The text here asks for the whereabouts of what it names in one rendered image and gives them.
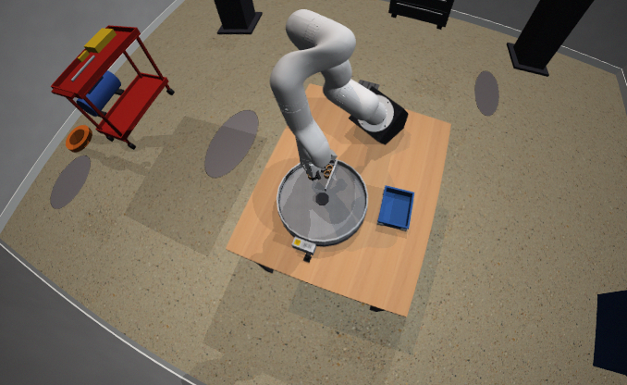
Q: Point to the blue crate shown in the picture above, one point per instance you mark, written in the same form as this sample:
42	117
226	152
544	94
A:
395	209

